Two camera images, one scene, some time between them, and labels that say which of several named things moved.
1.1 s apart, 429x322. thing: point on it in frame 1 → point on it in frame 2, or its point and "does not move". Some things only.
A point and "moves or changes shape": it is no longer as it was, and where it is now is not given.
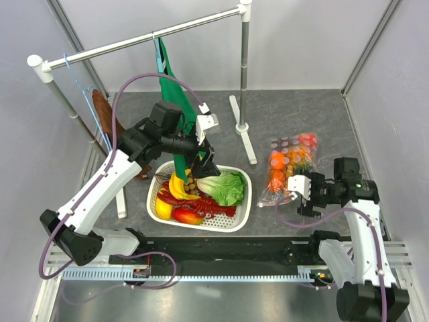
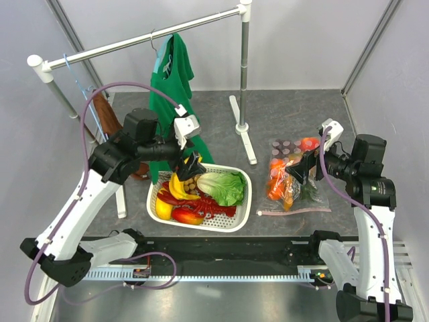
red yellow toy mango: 186,216 does not move
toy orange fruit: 278,160 moves or changes shape
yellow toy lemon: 163,210 does not move
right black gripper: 306,206 → 300,170
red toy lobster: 202,205 does not move
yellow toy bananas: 176,186 does not move
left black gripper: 206,166 → 188,170
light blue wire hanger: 85,91 does not move
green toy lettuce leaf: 228,187 does not move
